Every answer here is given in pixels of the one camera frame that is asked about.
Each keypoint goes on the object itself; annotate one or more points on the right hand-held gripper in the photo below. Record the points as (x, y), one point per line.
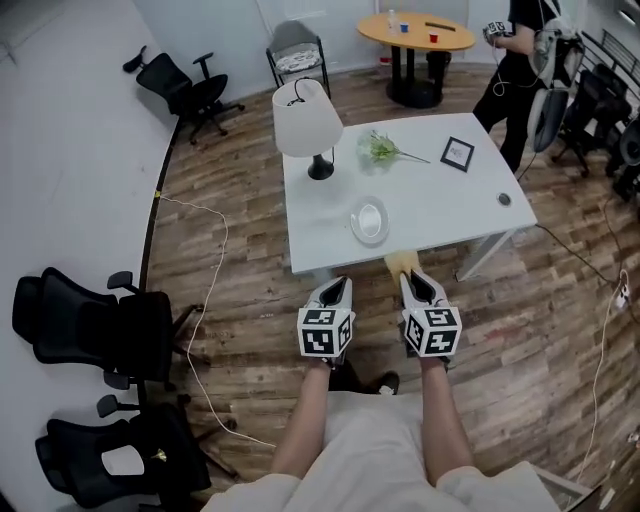
(432, 332)

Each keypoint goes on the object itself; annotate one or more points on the patterned seat cushion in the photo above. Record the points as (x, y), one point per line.
(297, 61)

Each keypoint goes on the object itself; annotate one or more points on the person's black shoe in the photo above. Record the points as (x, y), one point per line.
(350, 377)
(389, 384)

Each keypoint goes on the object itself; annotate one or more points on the person's left black shoe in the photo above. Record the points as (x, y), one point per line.
(350, 377)

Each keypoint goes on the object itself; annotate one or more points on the artificial white flower sprig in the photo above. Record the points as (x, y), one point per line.
(380, 147)

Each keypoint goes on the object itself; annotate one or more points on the round wooden table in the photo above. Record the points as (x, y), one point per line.
(415, 35)

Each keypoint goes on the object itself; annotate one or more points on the person's right black shoe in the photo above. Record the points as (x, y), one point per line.
(389, 384)

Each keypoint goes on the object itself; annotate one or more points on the yellow sponge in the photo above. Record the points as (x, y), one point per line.
(400, 262)

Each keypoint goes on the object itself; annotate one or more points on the black mesh office chair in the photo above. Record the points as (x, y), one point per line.
(75, 320)
(595, 110)
(75, 450)
(170, 85)

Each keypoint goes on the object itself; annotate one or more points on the grey metal frame chair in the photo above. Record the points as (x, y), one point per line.
(295, 40)

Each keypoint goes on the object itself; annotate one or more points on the white power strip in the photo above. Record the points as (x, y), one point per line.
(622, 295)

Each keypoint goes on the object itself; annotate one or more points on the white shade table lamp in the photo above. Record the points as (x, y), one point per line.
(305, 125)

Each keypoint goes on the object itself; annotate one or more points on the black round machine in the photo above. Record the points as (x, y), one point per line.
(627, 155)

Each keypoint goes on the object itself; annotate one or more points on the white rectangular table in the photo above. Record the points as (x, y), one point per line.
(440, 210)

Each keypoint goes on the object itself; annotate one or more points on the thin black stick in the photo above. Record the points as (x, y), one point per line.
(440, 26)

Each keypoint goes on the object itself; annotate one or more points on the white plate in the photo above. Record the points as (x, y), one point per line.
(370, 222)

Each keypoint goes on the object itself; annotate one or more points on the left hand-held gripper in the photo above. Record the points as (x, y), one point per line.
(325, 332)

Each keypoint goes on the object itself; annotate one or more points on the person's white shirt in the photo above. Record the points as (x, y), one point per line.
(375, 460)

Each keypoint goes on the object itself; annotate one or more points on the black picture frame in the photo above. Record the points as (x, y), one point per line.
(457, 154)

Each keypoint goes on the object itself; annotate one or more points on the person's right forearm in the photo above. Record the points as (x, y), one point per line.
(445, 425)

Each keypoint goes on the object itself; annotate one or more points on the small gold ornament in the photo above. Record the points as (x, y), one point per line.
(159, 455)

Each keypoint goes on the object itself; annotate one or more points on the clear plastic bottle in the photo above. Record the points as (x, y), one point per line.
(393, 20)

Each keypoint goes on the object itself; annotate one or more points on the black waste bin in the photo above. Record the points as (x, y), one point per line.
(439, 65)

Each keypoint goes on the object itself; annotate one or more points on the person's left forearm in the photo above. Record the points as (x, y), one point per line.
(305, 425)

